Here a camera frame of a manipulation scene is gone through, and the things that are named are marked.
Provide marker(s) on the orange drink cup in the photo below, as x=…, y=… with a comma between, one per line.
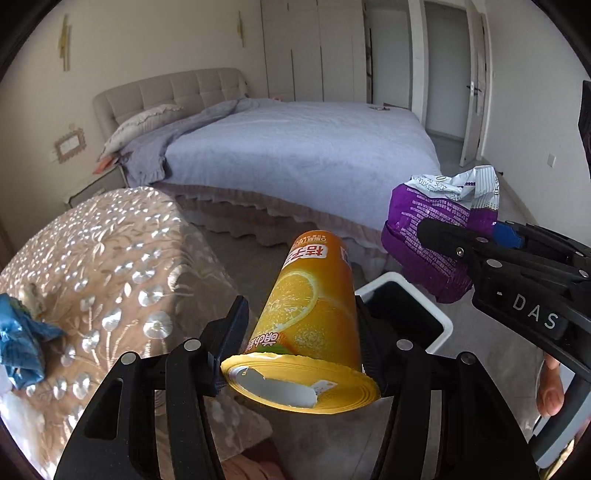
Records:
x=304, y=318

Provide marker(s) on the purple snack bag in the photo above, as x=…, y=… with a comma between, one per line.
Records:
x=415, y=203

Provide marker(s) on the pink cloth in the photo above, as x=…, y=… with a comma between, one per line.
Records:
x=254, y=468

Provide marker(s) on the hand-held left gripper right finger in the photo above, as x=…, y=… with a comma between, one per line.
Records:
x=369, y=341

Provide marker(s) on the white door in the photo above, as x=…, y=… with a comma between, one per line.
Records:
x=473, y=60

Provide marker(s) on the person's right hand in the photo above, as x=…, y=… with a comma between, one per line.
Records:
x=550, y=387

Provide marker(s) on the white trash bin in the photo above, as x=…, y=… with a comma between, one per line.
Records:
x=442, y=323

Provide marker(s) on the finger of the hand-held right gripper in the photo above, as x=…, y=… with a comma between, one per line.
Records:
x=443, y=235
x=508, y=234

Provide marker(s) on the lavender bedspread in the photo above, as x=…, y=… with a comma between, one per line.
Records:
x=300, y=152

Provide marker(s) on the white bedside table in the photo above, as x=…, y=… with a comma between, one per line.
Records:
x=87, y=191

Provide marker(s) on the beige upholstered bed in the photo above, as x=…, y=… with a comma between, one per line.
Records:
x=184, y=85

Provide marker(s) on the small dark item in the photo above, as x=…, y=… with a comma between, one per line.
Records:
x=381, y=108

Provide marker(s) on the framed wall switch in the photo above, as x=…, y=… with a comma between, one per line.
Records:
x=69, y=144

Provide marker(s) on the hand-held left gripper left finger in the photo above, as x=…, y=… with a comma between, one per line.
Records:
x=231, y=330

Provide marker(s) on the crumpled lavender duvet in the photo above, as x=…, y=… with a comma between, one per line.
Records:
x=147, y=152

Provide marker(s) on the white wardrobe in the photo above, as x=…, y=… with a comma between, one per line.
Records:
x=314, y=50

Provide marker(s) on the orange book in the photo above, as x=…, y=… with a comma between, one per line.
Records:
x=105, y=165

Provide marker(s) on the gold wall ornament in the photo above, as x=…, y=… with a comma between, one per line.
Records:
x=64, y=44
x=240, y=30

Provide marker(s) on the crumpled blue wrapper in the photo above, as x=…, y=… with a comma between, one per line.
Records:
x=21, y=341

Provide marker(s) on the white wall socket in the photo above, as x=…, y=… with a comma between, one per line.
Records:
x=550, y=160

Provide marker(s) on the ruffled beige pillow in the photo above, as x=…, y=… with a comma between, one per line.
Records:
x=134, y=127

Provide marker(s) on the embroidered beige tablecloth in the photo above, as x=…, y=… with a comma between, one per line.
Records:
x=115, y=258

